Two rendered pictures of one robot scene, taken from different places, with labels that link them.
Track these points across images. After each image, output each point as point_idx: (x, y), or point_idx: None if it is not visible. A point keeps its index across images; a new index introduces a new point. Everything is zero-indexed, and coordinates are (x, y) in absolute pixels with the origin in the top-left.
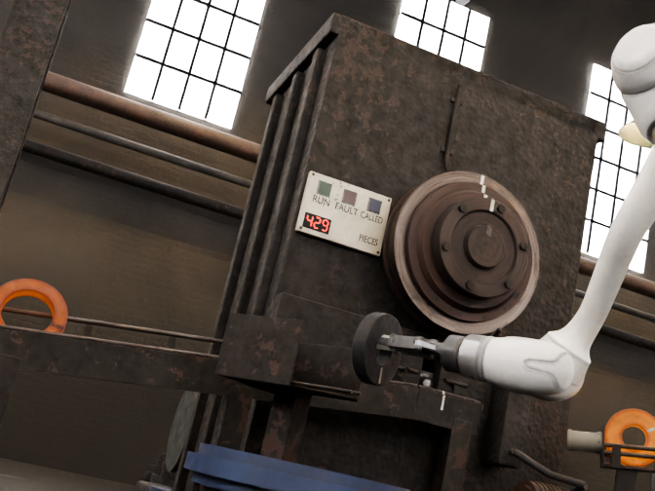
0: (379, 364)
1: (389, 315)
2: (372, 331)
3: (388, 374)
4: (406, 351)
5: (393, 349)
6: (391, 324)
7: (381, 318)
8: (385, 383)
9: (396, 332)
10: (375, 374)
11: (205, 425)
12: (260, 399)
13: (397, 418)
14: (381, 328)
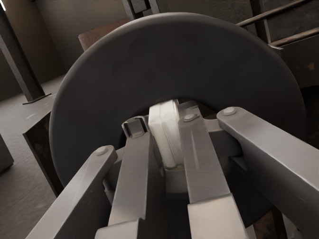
0: (187, 197)
1: (109, 39)
2: (66, 148)
3: (256, 194)
4: (167, 217)
5: (181, 160)
6: (150, 61)
7: (71, 82)
8: (258, 218)
9: (204, 63)
10: (186, 226)
11: None
12: None
13: None
14: (103, 111)
